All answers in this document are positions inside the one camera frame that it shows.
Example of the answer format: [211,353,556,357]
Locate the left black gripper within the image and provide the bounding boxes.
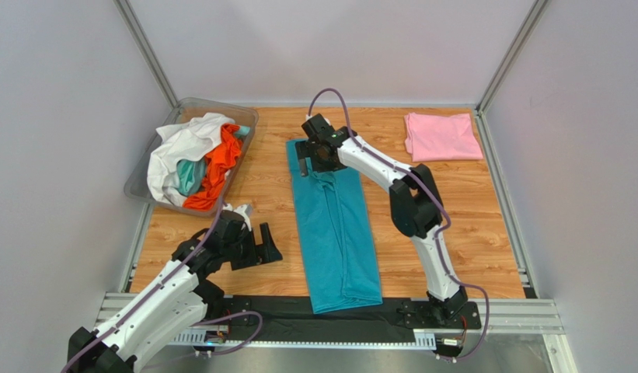
[222,221,283,269]

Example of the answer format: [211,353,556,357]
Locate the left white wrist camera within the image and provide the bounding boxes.
[220,203,253,232]

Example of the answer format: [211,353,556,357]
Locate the light teal t shirt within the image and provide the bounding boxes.
[176,159,207,197]

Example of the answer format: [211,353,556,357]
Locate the left aluminium frame post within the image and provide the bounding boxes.
[113,0,179,108]

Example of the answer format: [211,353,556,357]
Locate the aluminium frame post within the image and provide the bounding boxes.
[476,0,550,116]
[113,0,179,108]

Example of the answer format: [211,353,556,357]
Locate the folded pink t shirt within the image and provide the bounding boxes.
[404,113,483,162]

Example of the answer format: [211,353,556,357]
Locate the white t shirt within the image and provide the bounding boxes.
[146,113,235,207]

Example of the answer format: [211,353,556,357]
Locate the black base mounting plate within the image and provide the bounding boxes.
[200,295,483,343]

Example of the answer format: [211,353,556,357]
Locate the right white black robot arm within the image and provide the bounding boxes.
[295,114,469,324]

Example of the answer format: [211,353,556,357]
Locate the right aluminium frame post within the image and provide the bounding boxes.
[476,0,550,116]

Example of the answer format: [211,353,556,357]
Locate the orange t shirt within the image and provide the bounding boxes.
[183,124,243,211]

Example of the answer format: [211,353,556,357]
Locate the aluminium front rail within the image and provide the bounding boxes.
[93,292,565,349]

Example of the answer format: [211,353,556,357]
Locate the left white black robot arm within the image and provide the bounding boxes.
[62,204,283,372]

